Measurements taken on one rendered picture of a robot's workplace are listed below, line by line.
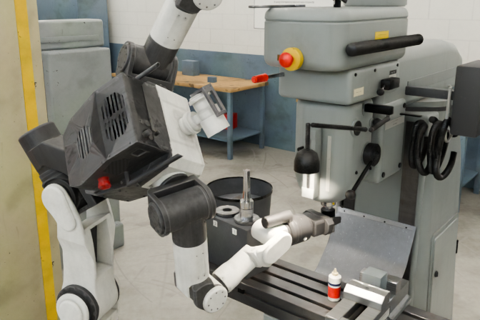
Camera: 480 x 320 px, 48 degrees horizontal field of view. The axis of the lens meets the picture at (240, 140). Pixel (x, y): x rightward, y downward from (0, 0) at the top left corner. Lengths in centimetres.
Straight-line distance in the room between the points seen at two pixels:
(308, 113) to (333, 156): 15
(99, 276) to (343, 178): 78
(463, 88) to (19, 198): 219
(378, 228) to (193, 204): 96
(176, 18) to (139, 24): 716
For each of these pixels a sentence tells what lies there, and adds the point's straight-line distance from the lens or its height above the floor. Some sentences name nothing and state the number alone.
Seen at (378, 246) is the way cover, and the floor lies 102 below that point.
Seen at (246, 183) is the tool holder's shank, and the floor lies 129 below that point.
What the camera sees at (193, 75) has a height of 89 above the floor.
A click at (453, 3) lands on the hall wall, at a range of 591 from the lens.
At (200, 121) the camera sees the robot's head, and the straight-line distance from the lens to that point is 141.
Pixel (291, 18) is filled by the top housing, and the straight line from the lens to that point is 145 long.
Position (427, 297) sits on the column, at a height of 82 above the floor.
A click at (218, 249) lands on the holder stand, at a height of 102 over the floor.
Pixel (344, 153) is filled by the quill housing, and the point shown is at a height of 148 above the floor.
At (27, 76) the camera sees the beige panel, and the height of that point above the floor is 153.
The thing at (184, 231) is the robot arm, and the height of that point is 136.
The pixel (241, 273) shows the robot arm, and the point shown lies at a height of 117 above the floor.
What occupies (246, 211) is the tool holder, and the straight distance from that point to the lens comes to 191.
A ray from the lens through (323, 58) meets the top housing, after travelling 141.
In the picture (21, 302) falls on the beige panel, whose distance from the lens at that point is 322.
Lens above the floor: 192
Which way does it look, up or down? 15 degrees down
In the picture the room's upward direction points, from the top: straight up
